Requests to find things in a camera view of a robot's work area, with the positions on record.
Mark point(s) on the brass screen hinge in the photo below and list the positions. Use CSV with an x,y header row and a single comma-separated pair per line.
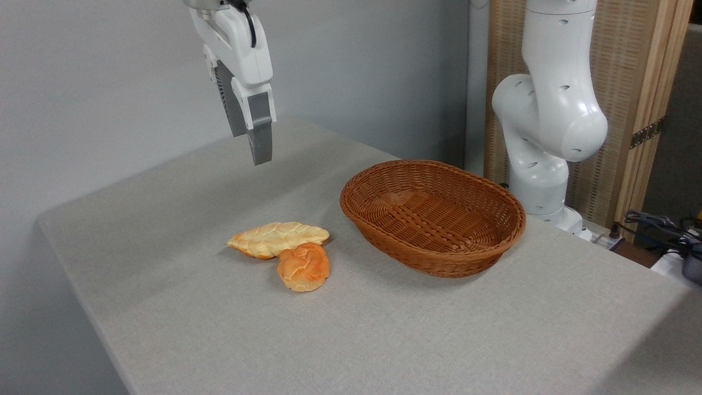
x,y
647,133

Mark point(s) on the long braided bread loaf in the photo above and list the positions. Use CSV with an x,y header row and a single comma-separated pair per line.
x,y
274,237

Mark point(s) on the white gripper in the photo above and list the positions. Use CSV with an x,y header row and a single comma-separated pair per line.
x,y
238,41

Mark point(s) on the round orange bread roll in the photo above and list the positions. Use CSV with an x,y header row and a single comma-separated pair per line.
x,y
304,269

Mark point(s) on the wooden folding screen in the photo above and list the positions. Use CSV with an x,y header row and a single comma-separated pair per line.
x,y
625,82

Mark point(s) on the brown oval wicker basket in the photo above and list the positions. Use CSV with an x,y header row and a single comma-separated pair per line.
x,y
433,219

